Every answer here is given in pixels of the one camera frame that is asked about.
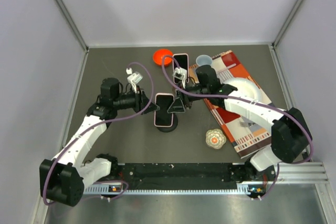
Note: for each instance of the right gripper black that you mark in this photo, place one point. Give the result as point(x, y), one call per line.
point(177, 106)

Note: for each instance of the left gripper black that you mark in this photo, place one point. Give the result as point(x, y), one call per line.
point(141, 101)

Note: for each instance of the black round-base phone stand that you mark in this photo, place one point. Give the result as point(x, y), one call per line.
point(171, 128)

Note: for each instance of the phone with pink case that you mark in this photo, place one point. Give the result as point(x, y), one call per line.
point(183, 62)

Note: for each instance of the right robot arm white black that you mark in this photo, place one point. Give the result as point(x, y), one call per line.
point(288, 129)

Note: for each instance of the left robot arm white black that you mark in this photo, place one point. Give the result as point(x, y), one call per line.
point(65, 177)

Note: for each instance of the floral patterned small dish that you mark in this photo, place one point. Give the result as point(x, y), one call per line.
point(215, 139)

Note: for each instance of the orange plastic bowl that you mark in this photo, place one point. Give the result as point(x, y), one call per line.
point(158, 57)

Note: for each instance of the light blue mug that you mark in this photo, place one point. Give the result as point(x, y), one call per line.
point(203, 60)

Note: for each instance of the pink plastic utensil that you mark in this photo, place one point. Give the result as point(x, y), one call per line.
point(226, 68)

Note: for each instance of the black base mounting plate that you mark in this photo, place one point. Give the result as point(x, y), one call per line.
point(180, 175)

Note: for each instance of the white paper plate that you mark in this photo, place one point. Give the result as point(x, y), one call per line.
point(245, 87)

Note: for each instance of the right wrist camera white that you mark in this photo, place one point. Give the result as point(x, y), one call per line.
point(180, 75)

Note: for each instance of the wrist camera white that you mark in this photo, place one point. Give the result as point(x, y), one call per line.
point(180, 75)
point(133, 78)

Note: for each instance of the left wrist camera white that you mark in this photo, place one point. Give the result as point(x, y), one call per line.
point(133, 78)

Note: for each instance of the grey slotted cable duct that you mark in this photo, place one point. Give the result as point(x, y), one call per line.
point(117, 188)

